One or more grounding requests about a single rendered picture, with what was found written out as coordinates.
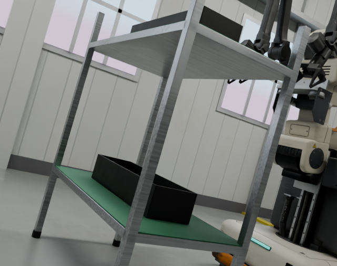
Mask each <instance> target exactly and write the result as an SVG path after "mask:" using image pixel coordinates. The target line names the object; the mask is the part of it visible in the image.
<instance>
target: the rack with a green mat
mask: <svg viewBox="0 0 337 266"><path fill-rule="evenodd" d="M204 4H205V0H191V2H190V5H189V9H188V13H187V16H186V20H185V21H180V22H175V23H171V24H167V25H163V26H158V27H154V28H149V29H146V30H142V31H137V32H133V33H129V34H124V35H120V36H115V37H111V38H108V39H104V40H99V41H98V37H99V33H100V29H101V26H102V22H103V19H104V16H105V14H104V13H102V12H97V16H96V19H95V22H94V26H93V29H92V33H91V36H90V40H89V43H88V47H87V50H86V53H85V56H84V60H83V63H82V67H81V71H80V74H79V77H78V81H77V83H76V87H75V90H74V94H73V98H72V101H71V104H70V108H69V112H68V115H67V118H66V121H65V125H64V128H63V132H62V135H61V139H60V142H59V146H58V148H57V152H56V155H55V159H54V163H53V166H52V169H51V173H50V176H49V180H48V183H47V186H46V190H45V193H44V196H43V200H42V204H41V207H40V211H39V213H38V217H37V220H36V224H35V227H34V230H33V233H32V237H33V238H36V239H39V238H40V236H41V233H42V228H43V224H44V221H45V217H46V214H47V210H48V207H49V204H50V200H51V197H52V194H53V190H54V186H55V183H56V179H57V177H59V178H60V179H61V180H62V181H64V182H65V183H66V184H67V186H68V187H69V188H70V189H71V190H73V191H74V192H75V193H76V194H77V195H78V196H79V197H80V198H81V199H82V200H83V201H84V202H85V203H86V204H88V205H89V206H90V207H91V208H92V209H93V210H94V211H95V212H96V213H97V214H98V216H100V217H101V218H102V219H103V220H104V221H105V222H106V223H107V224H108V225H109V226H110V227H111V228H113V229H114V230H115V231H116V233H115V237H114V240H113V243H112V245H113V246H116V247H119V251H118V254H117V258H116V260H115V264H114V266H129V263H130V259H131V256H132V252H133V248H134V245H135V243H142V244H151V245H160V246H169V247H174V248H183V249H193V250H202V251H211V252H220V253H229V254H234V255H233V259H232V262H231V265H230V266H244V262H245V259H246V256H247V252H248V248H249V244H250V242H251V238H252V235H253V231H254V227H255V224H256V220H257V217H258V213H259V209H260V206H261V203H262V199H263V196H264V192H265V188H266V185H267V182H268V178H269V175H270V172H271V168H272V164H273V161H274V157H275V154H276V150H277V147H278V143H279V140H280V137H281V133H282V130H283V126H284V122H285V119H286V115H287V112H288V108H289V105H290V102H291V98H292V94H293V91H294V87H295V84H296V81H297V77H298V74H299V70H300V67H301V63H302V60H303V56H304V52H305V49H306V45H307V42H308V39H309V36H310V32H311V28H309V27H307V26H299V29H298V32H297V35H296V39H295V42H294V46H293V49H292V53H291V57H290V60H289V63H288V66H285V65H283V64H281V63H279V62H277V61H275V60H273V59H271V58H269V57H267V56H265V55H263V54H261V53H259V52H257V51H255V50H253V49H251V48H249V47H247V46H245V45H243V44H241V43H239V42H237V41H235V40H233V39H231V38H229V37H227V36H225V35H223V34H221V33H219V32H217V31H215V30H213V29H211V28H209V27H207V26H205V25H203V24H201V23H200V22H199V21H200V17H201V14H202V11H203V8H204ZM94 51H95V52H98V53H101V54H103V55H106V56H108V57H111V58H113V59H116V60H118V61H121V62H124V63H126V64H129V65H132V66H134V67H136V68H140V69H142V70H145V71H147V72H150V73H153V74H155V75H158V76H160V77H161V78H160V82H159V85H158V89H157V93H156V96H155V99H154V102H153V106H152V109H151V113H150V116H149V120H148V123H147V127H146V131H145V134H144V137H143V140H142V144H141V147H140V151H139V155H138V158H137V161H136V164H137V165H139V166H141V167H142V166H143V168H142V171H141V174H140V178H139V181H138V185H137V189H136V192H135V195H134V198H133V202H132V205H131V206H130V205H128V204H127V203H125V202H124V201H123V200H121V199H120V198H118V197H117V196H116V195H114V194H113V193H112V192H110V191H109V190H108V189H106V188H105V187H104V186H102V185H101V184H100V183H98V182H97V181H95V180H94V179H93V178H92V177H91V176H92V172H87V171H84V170H79V169H74V168H69V167H64V166H61V163H62V159H63V156H64V152H65V149H66V146H67V143H68V139H69V136H70V132H71V129H72V125H73V122H74V118H75V115H76V111H77V108H78V105H79V102H80V98H81V94H82V91H83V87H84V84H85V81H86V77H87V74H88V71H89V67H90V64H91V60H92V57H93V53H94ZM183 79H225V80H283V84H282V88H281V91H280V95H279V98H278V101H277V105H276V108H275V112H274V115H273V119H272V123H271V126H270V129H269V133H268V136H267V140H266V144H265V147H264V150H263V154H262V157H261V161H260V164H259V168H258V171H257V175H256V178H255V182H254V186H253V189H252V193H251V196H250V199H249V202H248V206H247V210H246V213H245V217H244V220H243V224H242V228H241V230H240V234H239V237H238V241H237V240H236V239H234V238H232V237H230V236H229V235H227V234H225V233H224V232H222V231H220V230H218V229H217V228H215V227H213V226H211V225H210V224H208V223H206V222H204V221H203V220H201V219H199V218H198V217H196V216H194V215H191V218H190V222H189V224H181V223H174V222H167V221H161V220H154V219H150V218H146V217H144V216H143V214H144V211H145V208H146V204H147V201H148V197H149V194H150V190H151V187H152V183H153V179H154V177H155V173H156V170H157V166H158V163H159V159H160V156H161V152H162V149H163V145H164V142H165V138H166V135H167V132H168V128H169V125H170V121H171V117H172V114H173V111H174V108H175V104H176V101H177V97H178V93H179V90H180V86H181V83H182V80H183ZM166 84H167V85H166ZM165 88H166V89H165ZM162 97H163V98H162ZM160 104H161V105H160ZM148 146H149V147H148ZM143 162H144V163H143Z"/></svg>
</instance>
